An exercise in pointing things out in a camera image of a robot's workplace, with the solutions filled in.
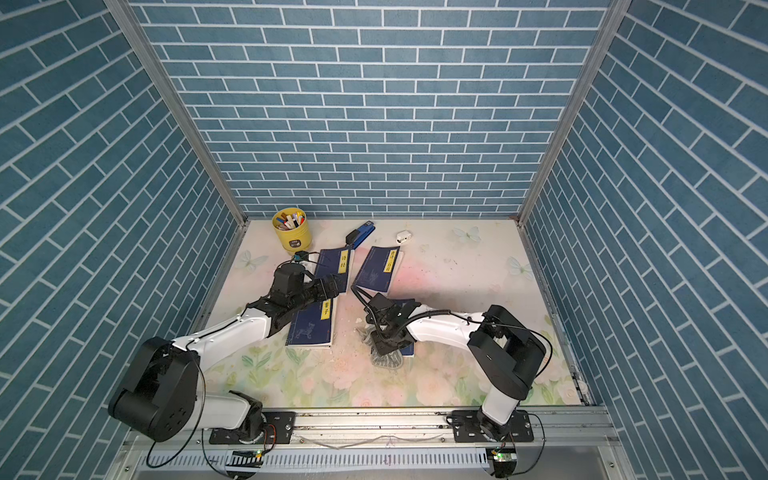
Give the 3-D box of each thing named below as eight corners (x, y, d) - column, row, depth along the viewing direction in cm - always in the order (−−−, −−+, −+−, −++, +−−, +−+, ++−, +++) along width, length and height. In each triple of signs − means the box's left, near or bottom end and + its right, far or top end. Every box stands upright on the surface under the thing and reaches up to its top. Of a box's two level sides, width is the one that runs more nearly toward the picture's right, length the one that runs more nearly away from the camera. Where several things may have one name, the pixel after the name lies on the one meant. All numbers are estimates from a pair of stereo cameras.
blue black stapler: (345, 244, 114) (344, 237, 111) (368, 226, 120) (367, 218, 117) (354, 250, 112) (353, 243, 109) (377, 231, 118) (376, 224, 115)
